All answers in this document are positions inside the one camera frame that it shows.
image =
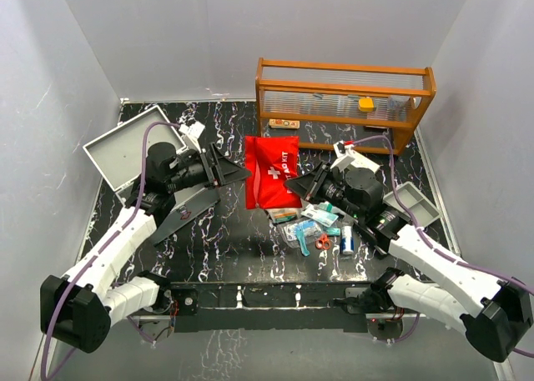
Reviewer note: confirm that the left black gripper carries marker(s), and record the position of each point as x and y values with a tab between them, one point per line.
224	170

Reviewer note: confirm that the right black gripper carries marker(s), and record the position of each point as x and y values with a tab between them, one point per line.
306	183

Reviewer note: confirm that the white gauze packet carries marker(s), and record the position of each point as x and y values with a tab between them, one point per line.
283	215

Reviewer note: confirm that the red first aid pouch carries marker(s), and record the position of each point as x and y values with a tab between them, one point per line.
271	161

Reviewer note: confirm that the clear bag blue items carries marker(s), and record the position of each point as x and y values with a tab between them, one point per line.
312	231

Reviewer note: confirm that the teal plastic tweezers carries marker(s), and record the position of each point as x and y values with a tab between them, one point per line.
303	245

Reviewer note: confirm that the teal bandage packet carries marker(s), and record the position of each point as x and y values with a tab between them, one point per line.
332	232

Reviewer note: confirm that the red small scissors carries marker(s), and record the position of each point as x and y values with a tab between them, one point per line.
323	242

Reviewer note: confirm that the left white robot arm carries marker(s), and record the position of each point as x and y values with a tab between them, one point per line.
80	307

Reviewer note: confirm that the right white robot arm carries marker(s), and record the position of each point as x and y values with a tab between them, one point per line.
492	311

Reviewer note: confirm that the teal white packet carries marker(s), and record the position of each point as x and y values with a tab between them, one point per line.
319	215

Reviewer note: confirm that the wooden toy block strip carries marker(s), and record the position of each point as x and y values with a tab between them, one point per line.
276	123

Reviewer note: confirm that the blue white can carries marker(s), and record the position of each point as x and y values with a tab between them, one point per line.
347	241

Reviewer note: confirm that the yellow block on shelf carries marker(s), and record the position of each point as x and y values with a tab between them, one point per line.
366	105

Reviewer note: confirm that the wooden display shelf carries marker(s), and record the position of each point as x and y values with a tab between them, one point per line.
323	97

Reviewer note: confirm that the grey open case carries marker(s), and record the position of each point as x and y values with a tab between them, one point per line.
117	156

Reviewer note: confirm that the grey divided tray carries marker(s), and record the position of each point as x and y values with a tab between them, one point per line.
413	204

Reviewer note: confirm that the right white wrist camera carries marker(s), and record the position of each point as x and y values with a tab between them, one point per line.
347	158

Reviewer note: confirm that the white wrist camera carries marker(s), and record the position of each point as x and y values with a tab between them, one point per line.
347	158
191	134

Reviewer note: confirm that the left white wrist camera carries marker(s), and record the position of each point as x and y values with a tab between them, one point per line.
191	134

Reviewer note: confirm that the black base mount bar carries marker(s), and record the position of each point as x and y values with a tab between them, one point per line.
194	307

